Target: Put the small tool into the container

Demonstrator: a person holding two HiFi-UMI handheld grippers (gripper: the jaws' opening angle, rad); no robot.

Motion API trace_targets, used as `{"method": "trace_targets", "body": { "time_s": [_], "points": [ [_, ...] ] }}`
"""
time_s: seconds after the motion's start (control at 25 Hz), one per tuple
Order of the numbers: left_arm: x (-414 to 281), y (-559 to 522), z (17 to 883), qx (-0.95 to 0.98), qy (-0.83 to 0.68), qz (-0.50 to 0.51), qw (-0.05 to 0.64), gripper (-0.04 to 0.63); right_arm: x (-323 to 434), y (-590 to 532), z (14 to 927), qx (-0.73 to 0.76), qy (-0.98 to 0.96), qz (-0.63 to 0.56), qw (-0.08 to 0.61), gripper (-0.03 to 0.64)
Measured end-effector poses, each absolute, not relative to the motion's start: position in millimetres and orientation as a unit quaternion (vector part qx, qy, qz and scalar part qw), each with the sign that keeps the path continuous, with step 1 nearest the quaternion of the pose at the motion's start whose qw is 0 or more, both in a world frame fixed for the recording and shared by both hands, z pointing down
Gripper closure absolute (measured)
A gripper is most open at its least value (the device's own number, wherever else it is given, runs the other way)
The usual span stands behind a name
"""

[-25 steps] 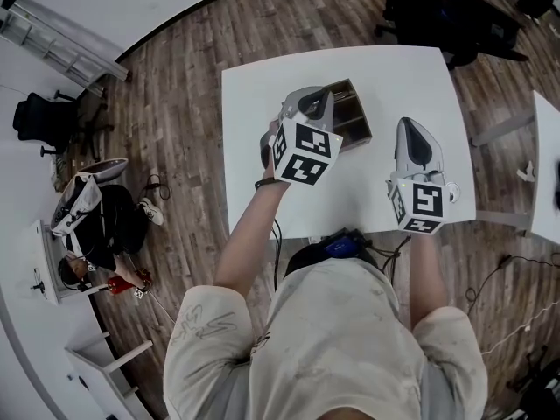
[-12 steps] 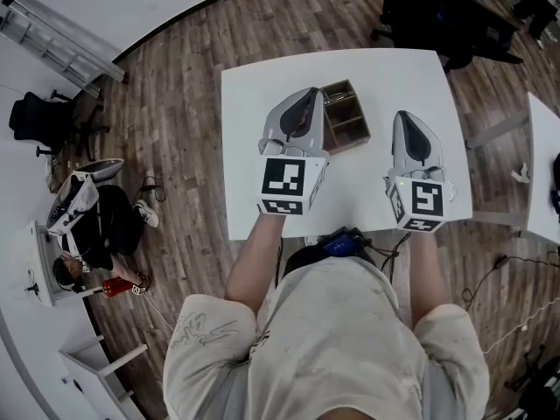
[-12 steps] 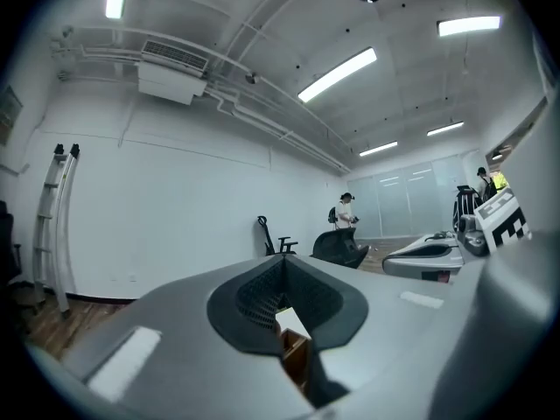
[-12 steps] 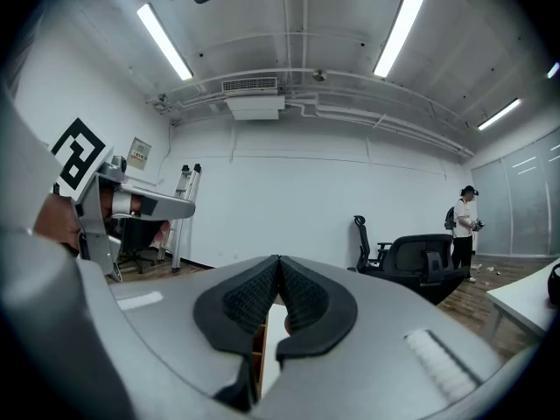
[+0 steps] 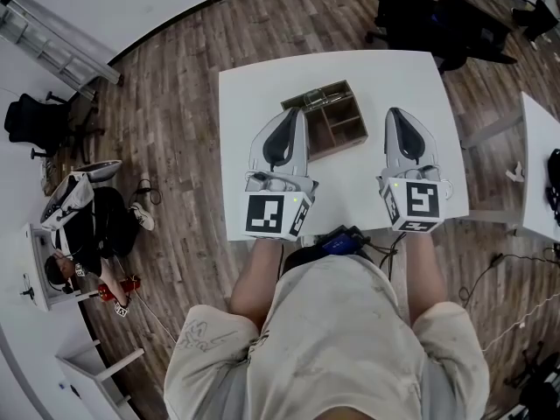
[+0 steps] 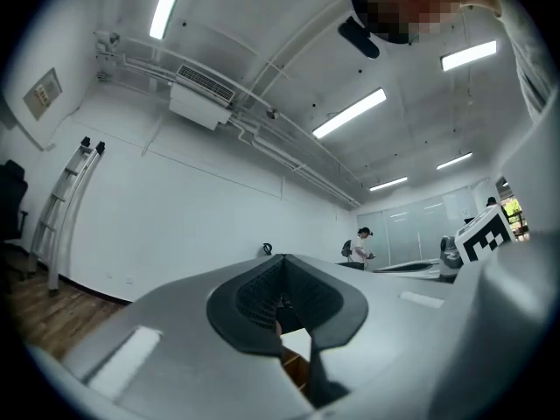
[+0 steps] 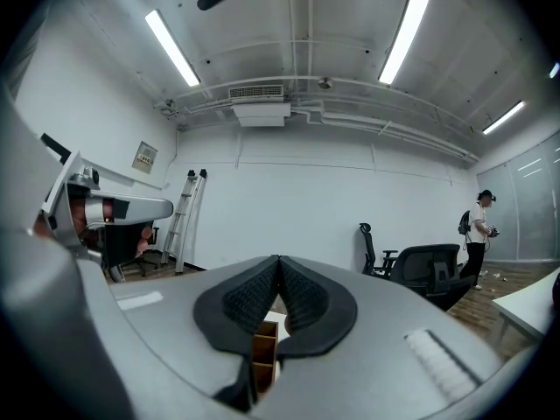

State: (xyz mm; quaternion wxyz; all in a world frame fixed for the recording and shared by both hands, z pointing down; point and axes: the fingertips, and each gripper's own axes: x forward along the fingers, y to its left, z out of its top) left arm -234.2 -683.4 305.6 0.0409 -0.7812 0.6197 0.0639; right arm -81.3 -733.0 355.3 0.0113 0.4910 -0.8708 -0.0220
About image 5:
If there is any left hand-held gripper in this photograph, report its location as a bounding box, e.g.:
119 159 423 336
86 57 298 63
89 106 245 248
239 106 318 241

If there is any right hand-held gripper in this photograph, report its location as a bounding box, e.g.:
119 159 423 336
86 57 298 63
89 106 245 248
377 107 454 235

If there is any brown wooden compartment container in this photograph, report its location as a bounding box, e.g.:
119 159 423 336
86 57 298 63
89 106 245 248
280 79 368 163

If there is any person's left forearm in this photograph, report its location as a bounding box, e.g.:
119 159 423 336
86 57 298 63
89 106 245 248
229 235 286 328

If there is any person's right forearm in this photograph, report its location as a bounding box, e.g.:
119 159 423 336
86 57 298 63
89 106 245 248
402 229 448 324

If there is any blue and black waist device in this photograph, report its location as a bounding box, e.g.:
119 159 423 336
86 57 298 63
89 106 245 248
320 227 367 257

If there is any small white object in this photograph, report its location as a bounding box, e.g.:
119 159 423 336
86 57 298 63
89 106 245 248
505 161 527 184

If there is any white side table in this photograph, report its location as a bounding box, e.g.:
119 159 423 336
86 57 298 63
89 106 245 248
458 90 560 243

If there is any person's beige t-shirt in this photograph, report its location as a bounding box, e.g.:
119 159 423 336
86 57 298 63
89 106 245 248
163 255 491 420

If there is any black chair with dark bags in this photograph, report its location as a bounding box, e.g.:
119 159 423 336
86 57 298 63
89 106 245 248
364 0 520 74

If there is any black tripod stand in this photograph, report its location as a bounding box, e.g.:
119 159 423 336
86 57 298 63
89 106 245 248
501 351 560 420

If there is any black bag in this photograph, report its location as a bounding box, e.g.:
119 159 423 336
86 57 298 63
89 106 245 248
510 0 560 44

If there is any white shelf unit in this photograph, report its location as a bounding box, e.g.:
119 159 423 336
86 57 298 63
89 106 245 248
53 338 146 420

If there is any black office chair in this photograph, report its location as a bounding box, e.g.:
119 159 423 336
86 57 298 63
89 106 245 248
3 91 106 162

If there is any aluminium ladder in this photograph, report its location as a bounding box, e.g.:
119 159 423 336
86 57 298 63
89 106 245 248
0 0 123 101

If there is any black floor cable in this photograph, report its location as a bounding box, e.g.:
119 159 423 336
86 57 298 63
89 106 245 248
458 243 560 308

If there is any looped black cable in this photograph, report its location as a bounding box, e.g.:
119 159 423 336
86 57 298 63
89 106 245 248
129 178 164 207

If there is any black headset with cables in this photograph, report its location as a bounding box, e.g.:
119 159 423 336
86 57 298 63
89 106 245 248
543 148 560 228

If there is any white floor cable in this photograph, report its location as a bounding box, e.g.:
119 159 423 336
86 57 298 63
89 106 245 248
480 294 560 354

